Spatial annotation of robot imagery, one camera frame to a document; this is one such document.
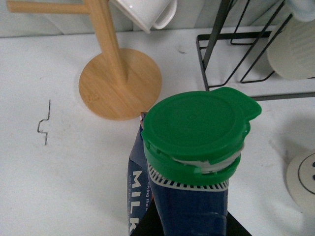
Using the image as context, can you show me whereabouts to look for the cream mug with black handle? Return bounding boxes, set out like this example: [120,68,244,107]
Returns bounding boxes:
[286,150,315,216]

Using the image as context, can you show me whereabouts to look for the cream ribbed cup left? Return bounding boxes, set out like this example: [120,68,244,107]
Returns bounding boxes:
[266,0,315,81]

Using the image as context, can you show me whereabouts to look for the wooden mug tree stand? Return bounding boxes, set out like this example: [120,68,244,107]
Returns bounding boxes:
[6,0,162,120]

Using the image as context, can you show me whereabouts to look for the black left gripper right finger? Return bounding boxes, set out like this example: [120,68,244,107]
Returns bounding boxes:
[226,212,252,236]

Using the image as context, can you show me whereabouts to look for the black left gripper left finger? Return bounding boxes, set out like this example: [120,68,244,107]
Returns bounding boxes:
[131,199,164,236]

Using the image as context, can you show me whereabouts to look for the black wire cup rack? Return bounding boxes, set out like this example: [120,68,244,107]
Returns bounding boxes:
[196,0,315,101]

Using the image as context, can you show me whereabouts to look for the blue white milk carton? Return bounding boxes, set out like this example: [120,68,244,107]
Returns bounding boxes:
[127,87,262,236]

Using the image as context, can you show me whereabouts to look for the white mug on tree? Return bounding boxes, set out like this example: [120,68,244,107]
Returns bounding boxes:
[111,0,178,33]

